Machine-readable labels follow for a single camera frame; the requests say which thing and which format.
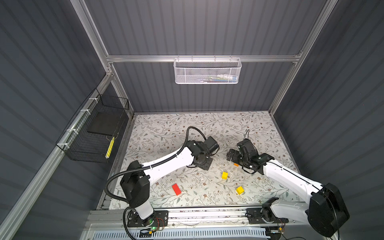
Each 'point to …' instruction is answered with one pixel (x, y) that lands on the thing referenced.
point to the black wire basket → (93, 134)
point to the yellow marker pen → (109, 148)
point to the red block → (176, 189)
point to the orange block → (236, 164)
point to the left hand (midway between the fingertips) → (205, 163)
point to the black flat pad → (105, 124)
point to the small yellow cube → (224, 175)
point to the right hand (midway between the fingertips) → (234, 157)
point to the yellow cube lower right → (240, 190)
